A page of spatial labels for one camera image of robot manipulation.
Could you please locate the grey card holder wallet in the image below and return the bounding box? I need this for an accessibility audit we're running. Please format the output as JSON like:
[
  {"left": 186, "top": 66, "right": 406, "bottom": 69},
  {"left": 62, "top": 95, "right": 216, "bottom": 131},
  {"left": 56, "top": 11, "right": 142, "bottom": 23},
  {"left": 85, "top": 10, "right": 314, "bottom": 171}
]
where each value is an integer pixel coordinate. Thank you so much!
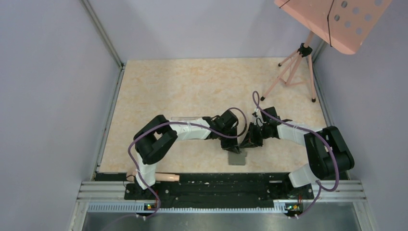
[{"left": 228, "top": 150, "right": 247, "bottom": 166}]

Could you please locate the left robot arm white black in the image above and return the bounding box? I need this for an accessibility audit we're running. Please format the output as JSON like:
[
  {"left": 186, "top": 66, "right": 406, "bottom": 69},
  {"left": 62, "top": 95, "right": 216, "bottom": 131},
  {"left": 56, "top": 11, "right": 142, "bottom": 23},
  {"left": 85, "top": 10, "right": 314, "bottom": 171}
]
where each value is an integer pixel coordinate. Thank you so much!
[{"left": 130, "top": 108, "right": 243, "bottom": 199}]

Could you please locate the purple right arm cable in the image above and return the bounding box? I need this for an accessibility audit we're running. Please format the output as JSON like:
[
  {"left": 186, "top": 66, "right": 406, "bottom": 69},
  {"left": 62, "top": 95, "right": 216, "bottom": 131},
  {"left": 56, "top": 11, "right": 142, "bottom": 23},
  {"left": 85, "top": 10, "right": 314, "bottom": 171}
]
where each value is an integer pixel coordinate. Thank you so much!
[{"left": 252, "top": 91, "right": 340, "bottom": 219}]

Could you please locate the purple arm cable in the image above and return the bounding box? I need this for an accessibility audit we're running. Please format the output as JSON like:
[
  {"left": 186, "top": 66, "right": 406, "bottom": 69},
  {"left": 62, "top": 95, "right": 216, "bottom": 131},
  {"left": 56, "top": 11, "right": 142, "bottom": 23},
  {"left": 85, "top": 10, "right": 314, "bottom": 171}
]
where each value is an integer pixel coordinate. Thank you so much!
[
  {"left": 252, "top": 91, "right": 340, "bottom": 219},
  {"left": 127, "top": 107, "right": 248, "bottom": 220}
]

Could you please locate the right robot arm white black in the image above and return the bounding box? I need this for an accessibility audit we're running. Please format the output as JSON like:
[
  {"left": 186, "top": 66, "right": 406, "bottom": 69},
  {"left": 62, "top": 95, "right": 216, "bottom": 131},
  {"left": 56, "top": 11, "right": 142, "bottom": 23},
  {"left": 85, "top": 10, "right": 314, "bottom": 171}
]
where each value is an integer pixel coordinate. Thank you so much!
[{"left": 240, "top": 107, "right": 355, "bottom": 198}]

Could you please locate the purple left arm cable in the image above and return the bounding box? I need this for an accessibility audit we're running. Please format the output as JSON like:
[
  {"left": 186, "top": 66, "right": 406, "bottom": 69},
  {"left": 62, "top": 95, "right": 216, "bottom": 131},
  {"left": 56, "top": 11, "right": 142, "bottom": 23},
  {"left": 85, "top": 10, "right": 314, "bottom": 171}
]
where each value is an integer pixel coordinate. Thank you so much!
[{"left": 127, "top": 107, "right": 248, "bottom": 220}]

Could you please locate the clear plastic card box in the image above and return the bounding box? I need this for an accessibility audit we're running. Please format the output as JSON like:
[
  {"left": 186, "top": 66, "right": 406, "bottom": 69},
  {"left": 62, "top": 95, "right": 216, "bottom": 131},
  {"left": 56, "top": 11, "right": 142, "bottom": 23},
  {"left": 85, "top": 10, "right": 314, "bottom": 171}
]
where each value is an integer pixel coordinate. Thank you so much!
[{"left": 170, "top": 116, "right": 200, "bottom": 121}]

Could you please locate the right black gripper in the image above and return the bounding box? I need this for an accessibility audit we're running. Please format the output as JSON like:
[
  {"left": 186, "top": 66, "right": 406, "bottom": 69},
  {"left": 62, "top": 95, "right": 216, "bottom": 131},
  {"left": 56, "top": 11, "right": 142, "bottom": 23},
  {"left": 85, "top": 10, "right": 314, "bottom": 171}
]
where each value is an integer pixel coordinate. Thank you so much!
[{"left": 240, "top": 122, "right": 270, "bottom": 149}]

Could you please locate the pink music stand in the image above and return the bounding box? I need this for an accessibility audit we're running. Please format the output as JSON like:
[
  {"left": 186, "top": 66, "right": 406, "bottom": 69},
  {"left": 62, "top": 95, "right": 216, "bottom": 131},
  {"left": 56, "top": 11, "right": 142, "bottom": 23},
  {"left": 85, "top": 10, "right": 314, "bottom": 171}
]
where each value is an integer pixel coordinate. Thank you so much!
[{"left": 260, "top": 0, "right": 392, "bottom": 102}]

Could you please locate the beige cylindrical handle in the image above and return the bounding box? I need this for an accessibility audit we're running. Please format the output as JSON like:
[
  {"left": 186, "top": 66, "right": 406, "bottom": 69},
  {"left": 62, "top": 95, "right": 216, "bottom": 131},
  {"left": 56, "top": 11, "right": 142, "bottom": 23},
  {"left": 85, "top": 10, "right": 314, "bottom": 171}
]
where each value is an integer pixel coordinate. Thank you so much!
[{"left": 154, "top": 173, "right": 180, "bottom": 182}]

